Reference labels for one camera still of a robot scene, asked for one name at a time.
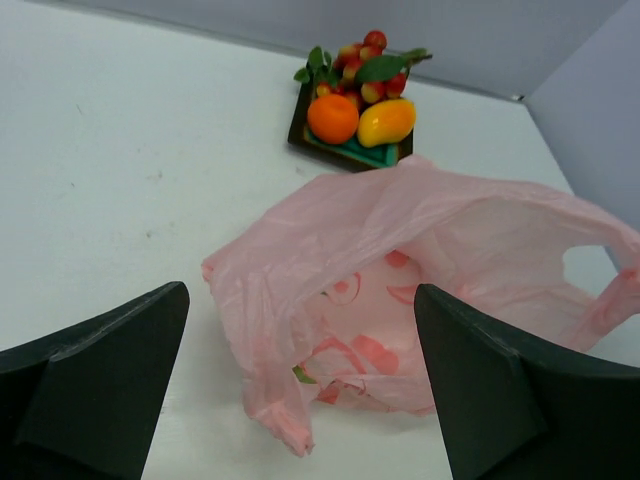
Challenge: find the orange fake tangerine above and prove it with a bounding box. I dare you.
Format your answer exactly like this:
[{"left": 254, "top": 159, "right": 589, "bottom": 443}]
[{"left": 307, "top": 94, "right": 359, "bottom": 145}]

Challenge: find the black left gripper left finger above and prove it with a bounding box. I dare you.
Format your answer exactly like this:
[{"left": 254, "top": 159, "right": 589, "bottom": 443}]
[{"left": 1, "top": 281, "right": 190, "bottom": 479}]

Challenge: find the red yellow lychee bunch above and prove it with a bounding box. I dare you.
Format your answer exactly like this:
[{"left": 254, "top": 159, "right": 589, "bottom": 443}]
[{"left": 322, "top": 30, "right": 433, "bottom": 111}]

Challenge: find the yellow fake mango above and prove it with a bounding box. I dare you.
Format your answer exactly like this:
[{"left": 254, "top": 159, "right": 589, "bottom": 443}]
[{"left": 356, "top": 98, "right": 417, "bottom": 148}]

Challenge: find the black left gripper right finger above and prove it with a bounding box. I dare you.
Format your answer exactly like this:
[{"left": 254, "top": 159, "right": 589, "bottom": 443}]
[{"left": 414, "top": 285, "right": 639, "bottom": 479}]

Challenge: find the dark square teal plate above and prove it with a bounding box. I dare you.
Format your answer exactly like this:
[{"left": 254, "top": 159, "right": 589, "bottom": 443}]
[{"left": 287, "top": 84, "right": 413, "bottom": 172}]

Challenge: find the pink plastic bag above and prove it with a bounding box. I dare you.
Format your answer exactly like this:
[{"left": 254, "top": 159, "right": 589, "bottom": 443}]
[{"left": 202, "top": 155, "right": 639, "bottom": 456}]

